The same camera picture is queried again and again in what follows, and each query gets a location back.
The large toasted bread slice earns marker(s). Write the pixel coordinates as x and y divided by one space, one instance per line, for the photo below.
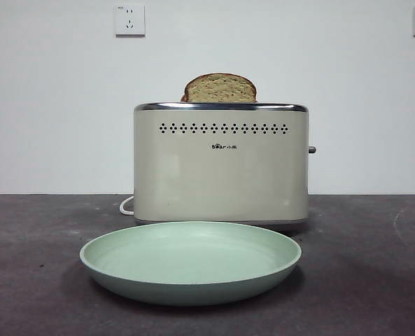
221 89

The pale green round plate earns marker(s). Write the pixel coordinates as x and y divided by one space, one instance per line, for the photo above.
189 259

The cream two-slot toaster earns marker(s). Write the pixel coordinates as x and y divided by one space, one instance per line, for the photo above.
221 175

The small toasted bread slice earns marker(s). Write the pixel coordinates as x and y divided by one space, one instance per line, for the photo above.
183 98

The grey toaster lever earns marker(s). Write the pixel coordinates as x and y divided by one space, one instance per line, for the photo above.
312 150

